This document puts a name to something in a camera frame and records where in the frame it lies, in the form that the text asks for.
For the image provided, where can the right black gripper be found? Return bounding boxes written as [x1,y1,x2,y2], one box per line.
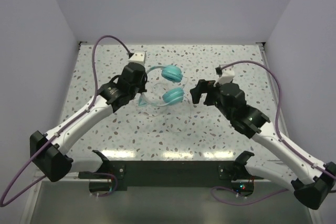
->
[190,79,233,120]

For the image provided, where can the teal cat-ear headphones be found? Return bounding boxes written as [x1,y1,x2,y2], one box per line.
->
[137,65,188,108]

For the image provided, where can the white headphone cable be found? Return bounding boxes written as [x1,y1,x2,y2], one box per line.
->
[146,76,195,134]

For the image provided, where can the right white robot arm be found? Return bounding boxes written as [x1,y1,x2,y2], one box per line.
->
[190,79,335,210]

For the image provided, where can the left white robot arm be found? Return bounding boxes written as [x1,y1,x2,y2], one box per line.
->
[29,62,148,182]

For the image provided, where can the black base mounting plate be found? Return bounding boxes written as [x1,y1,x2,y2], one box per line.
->
[78,161,254,196]

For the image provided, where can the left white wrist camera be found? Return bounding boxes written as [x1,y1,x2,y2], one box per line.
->
[129,51,146,65]

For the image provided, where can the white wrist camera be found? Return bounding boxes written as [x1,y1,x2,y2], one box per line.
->
[214,69,235,86]
[129,51,146,65]

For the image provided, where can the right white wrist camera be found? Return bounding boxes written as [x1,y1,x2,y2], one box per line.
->
[214,69,235,86]

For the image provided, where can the aluminium right frame rail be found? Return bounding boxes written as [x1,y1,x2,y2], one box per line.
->
[256,42,288,137]

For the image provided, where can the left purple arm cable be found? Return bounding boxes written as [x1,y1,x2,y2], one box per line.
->
[0,35,134,207]

